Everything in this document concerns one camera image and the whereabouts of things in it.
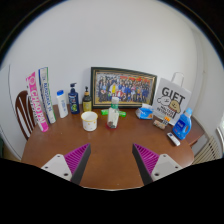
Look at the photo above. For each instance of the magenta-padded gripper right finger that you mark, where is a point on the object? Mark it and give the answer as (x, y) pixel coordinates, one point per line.
(163, 166)

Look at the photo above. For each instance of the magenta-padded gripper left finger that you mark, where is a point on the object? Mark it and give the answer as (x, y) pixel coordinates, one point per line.
(60, 166)

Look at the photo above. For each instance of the clear green-labelled drink bottle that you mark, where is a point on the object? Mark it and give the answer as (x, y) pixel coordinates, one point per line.
(113, 116)

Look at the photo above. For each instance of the white remote control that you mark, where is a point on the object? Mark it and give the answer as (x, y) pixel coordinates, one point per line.
(173, 139)

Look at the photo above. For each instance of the small brown snack packet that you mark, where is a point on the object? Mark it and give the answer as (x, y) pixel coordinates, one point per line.
(159, 124)

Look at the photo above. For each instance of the blue detergent bottle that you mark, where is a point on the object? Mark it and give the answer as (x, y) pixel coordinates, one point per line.
(181, 126)

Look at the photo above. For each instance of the small colourful puzzle cube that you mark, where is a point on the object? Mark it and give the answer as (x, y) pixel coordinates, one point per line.
(166, 120)

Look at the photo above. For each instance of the white radiator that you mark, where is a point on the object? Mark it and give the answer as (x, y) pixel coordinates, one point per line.
(208, 151)

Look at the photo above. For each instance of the dark wooden side cabinet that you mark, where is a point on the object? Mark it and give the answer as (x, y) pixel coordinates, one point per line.
(197, 130)

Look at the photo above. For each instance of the white cup with yellow rim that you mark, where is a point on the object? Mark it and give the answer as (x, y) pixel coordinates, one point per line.
(89, 121)

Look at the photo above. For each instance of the blue tissue pack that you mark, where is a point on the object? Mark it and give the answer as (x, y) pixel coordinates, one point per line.
(144, 112)

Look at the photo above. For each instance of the white bottle with blue cap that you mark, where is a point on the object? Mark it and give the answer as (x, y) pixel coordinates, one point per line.
(62, 106)

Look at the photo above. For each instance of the dark blue pump bottle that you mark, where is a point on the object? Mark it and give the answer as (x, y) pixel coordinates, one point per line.
(73, 101)

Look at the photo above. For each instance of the small green pack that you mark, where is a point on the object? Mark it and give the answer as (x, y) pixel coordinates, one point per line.
(122, 113)
(104, 112)

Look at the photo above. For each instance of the amber yellow-labelled pump bottle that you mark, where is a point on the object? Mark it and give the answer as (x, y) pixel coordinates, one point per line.
(87, 104)

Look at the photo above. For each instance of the white paper gift bag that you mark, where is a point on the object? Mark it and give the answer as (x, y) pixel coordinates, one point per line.
(171, 98)

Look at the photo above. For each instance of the pink shuttlecock tube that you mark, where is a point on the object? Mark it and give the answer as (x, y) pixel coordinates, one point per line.
(36, 101)

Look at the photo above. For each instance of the brown wooden chair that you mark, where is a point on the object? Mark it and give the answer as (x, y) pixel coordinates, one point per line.
(19, 106)

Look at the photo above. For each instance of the white and green shuttlecock tube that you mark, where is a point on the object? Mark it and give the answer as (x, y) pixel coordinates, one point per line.
(46, 95)

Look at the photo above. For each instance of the white board panel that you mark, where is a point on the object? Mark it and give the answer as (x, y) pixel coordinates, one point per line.
(6, 96)

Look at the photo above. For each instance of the framed group photo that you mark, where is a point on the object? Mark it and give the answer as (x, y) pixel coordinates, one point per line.
(123, 86)

